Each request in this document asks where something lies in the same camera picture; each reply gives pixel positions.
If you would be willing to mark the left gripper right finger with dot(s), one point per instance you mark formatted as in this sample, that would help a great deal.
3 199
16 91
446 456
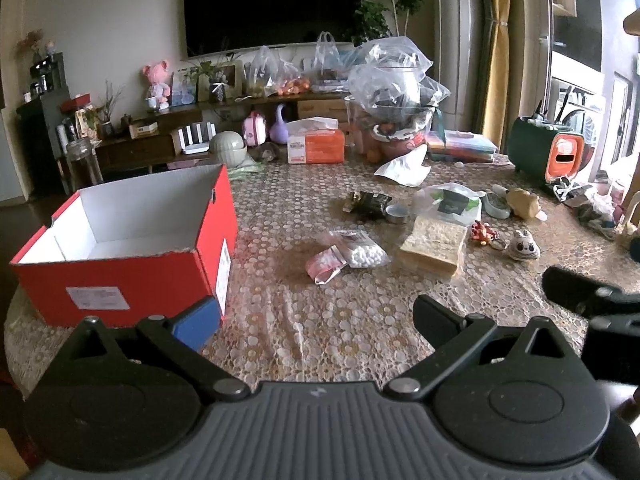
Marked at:
457 343

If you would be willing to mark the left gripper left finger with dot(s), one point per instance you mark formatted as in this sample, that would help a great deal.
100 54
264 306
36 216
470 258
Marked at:
175 344

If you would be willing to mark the red keychain charm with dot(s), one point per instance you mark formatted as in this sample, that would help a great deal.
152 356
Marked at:
486 236

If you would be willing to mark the white panda slipper toy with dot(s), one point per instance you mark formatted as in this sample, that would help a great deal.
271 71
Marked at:
522 246

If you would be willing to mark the bag of white beads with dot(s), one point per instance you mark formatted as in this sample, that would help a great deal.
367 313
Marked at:
358 249

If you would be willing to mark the plastic bag with green item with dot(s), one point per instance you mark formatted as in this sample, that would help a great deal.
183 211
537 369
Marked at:
450 202

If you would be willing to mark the tan plush toy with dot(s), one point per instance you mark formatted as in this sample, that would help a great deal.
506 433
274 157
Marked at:
525 205

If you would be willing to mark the pink white pouch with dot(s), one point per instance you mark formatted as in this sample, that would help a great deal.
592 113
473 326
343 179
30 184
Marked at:
325 266

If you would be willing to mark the black snack packet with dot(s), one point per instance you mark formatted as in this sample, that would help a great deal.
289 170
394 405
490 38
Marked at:
367 205

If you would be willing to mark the red cardboard box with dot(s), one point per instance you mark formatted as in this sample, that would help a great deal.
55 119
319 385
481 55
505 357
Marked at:
128 249

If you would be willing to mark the small round tin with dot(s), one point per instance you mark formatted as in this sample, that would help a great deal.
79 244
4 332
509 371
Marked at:
397 213

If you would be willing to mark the white paper sheet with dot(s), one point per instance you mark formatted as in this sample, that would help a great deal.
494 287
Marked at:
406 170

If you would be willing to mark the folded green white cloth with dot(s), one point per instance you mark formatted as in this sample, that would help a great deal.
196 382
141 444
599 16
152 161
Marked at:
246 167

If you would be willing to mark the stack of colourful folders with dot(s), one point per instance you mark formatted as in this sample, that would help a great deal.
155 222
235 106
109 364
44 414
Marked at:
460 146

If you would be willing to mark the glass jar with lid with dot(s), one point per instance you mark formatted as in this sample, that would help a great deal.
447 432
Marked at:
83 163

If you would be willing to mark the orange fruit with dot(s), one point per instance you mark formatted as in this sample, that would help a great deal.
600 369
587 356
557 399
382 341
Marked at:
373 156

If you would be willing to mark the grey round ceramic jar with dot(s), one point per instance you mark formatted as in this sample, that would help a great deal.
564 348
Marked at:
228 148

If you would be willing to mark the white router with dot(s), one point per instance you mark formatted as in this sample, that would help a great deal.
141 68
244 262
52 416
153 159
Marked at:
193 139

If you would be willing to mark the green radio box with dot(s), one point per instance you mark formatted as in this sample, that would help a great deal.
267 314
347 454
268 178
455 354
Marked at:
544 150

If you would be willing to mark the pink pot with fruit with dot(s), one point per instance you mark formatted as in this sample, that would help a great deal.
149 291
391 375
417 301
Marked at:
393 131

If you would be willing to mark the pink backpack toy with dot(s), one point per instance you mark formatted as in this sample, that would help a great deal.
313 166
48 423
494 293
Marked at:
254 129

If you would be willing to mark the purple vase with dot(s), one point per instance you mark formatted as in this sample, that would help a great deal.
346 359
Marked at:
278 132

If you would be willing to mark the orange tissue box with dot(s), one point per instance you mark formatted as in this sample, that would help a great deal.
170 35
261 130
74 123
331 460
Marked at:
315 140

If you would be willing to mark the pink plush bear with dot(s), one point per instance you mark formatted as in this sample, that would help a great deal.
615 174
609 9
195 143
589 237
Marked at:
157 96

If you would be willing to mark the dark side cabinet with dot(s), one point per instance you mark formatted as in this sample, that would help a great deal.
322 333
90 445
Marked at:
37 121

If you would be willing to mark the large clear plastic bag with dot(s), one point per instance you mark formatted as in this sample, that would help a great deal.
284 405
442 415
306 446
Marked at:
387 78

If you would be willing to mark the bag of oranges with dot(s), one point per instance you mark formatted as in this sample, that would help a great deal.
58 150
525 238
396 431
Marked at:
290 80

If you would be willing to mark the green potted tree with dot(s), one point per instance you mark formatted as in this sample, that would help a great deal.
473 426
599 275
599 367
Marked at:
390 2

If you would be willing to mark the black television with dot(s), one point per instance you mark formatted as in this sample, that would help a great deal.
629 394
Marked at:
214 26

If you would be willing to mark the yellow curtain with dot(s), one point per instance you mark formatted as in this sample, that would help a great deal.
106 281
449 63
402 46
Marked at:
493 79

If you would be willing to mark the photo frame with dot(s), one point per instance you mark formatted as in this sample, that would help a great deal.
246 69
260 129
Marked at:
213 78

